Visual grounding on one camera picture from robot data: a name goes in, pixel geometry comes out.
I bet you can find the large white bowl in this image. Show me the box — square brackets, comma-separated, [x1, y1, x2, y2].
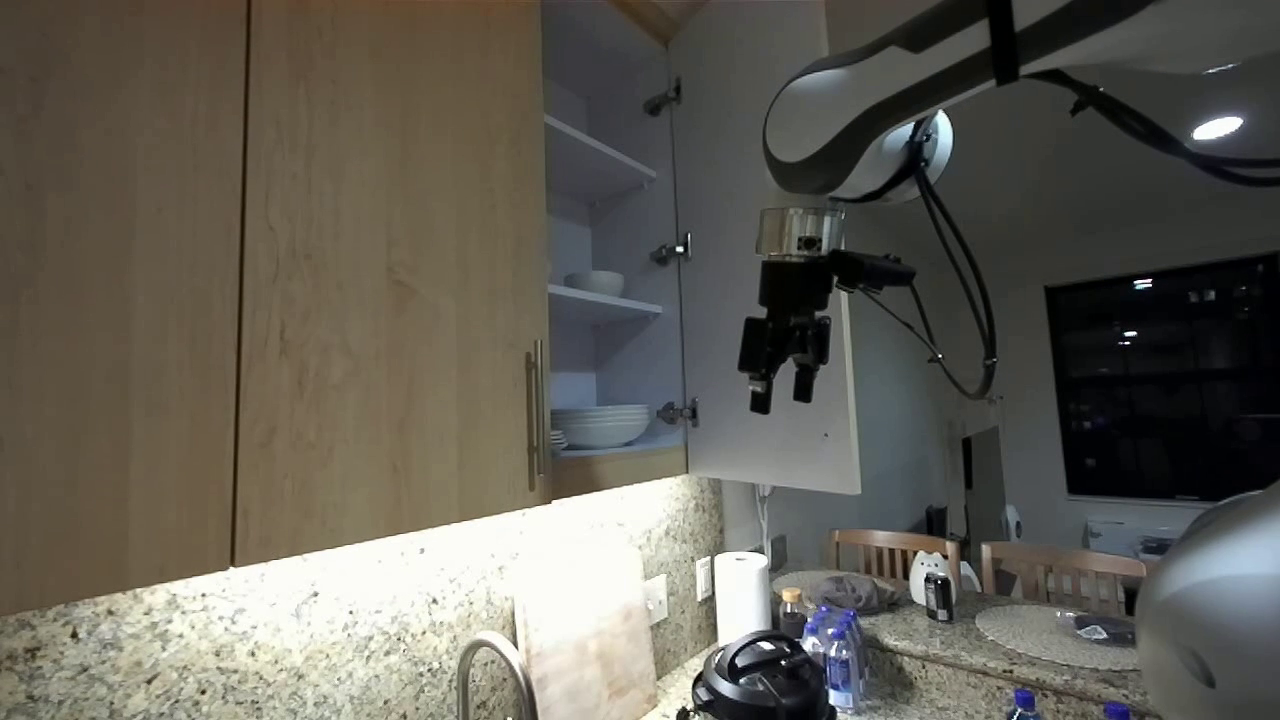
[551, 399, 658, 453]

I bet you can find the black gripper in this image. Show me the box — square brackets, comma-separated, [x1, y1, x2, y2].
[735, 251, 847, 420]

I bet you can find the dark night window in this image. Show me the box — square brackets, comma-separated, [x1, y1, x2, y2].
[1041, 248, 1280, 502]

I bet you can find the wooden cupboard door white inside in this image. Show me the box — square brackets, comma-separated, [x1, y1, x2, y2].
[659, 0, 869, 500]

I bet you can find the wide wooden cupboard door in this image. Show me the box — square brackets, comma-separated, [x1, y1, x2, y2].
[234, 0, 551, 568]

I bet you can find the white jug with black print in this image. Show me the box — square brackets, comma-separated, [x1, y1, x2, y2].
[910, 547, 984, 627]

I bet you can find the chrome kitchen faucet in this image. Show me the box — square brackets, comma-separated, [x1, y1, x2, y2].
[453, 633, 542, 720]

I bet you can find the small white bowl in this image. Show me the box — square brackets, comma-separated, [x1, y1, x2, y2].
[565, 267, 627, 300]

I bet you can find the narrow wooden cupboard door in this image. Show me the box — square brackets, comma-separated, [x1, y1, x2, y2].
[0, 0, 254, 621]

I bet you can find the white paper towel roll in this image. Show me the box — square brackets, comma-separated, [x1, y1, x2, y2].
[713, 547, 778, 646]

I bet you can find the light wooden cutting board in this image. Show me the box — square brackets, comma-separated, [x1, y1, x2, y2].
[513, 537, 659, 720]

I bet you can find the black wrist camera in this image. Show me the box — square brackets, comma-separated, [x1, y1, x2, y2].
[830, 251, 922, 293]

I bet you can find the wooden dining chair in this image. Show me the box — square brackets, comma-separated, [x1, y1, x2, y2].
[830, 524, 963, 591]
[976, 537, 1153, 621]

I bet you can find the round beige placemat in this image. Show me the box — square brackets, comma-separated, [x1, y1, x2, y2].
[974, 599, 1153, 673]

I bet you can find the white cupboard interior with shelves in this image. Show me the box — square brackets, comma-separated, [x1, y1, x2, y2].
[537, 0, 695, 502]

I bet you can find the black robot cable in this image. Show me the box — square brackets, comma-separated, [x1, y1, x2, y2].
[851, 65, 1280, 403]

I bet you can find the metal bar door handle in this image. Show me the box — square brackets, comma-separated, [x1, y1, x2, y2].
[519, 338, 550, 495]

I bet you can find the grey interior door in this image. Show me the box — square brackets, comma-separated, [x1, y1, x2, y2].
[960, 422, 1012, 564]

